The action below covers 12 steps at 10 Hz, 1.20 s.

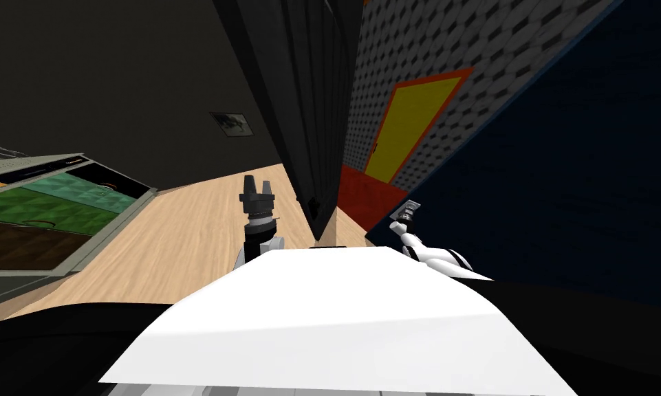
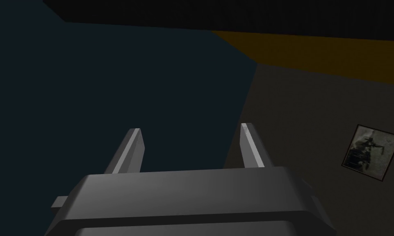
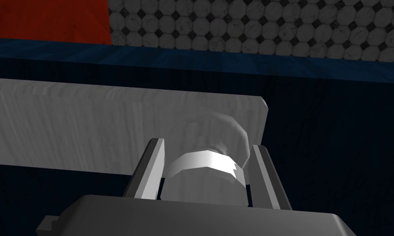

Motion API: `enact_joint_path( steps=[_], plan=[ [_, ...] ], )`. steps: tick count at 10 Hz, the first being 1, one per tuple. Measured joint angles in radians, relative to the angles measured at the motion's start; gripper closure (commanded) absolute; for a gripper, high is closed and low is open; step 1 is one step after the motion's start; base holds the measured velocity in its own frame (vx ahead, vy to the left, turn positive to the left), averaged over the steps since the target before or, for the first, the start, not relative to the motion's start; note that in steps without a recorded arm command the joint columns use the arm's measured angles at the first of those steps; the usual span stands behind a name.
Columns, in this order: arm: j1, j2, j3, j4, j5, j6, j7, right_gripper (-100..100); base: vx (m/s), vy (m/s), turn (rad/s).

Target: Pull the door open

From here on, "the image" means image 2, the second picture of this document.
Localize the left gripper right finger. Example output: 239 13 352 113
240 123 274 169

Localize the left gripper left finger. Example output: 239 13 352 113
104 128 145 175

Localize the dark framed grey wall picture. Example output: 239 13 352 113
341 124 394 182

